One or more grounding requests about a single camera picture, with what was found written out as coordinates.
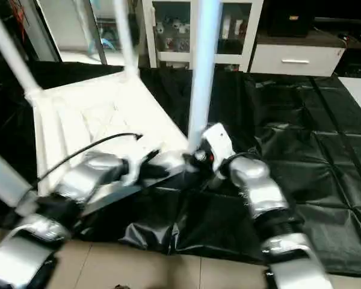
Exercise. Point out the black mat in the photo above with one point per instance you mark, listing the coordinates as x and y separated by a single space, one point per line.
304 120

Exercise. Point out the white glass-door cabinet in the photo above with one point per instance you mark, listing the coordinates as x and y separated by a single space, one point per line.
149 36

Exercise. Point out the black TV stand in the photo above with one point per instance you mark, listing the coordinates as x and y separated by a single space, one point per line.
349 36

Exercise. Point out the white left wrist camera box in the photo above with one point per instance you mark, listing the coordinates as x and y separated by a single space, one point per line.
135 168

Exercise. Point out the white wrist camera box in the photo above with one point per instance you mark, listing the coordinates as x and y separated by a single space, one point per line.
135 168
219 141

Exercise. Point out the white drawer unit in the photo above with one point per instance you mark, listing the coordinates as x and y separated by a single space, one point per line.
264 54

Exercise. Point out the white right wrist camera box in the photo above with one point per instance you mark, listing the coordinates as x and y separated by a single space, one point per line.
219 141

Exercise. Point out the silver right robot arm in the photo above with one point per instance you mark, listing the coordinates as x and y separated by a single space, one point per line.
258 186

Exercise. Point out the black box with orange label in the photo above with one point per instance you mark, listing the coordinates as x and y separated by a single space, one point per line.
288 27

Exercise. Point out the light blue plastic stand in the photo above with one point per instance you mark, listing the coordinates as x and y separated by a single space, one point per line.
105 43

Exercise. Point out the white plastic table top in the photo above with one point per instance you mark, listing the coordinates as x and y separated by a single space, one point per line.
78 114

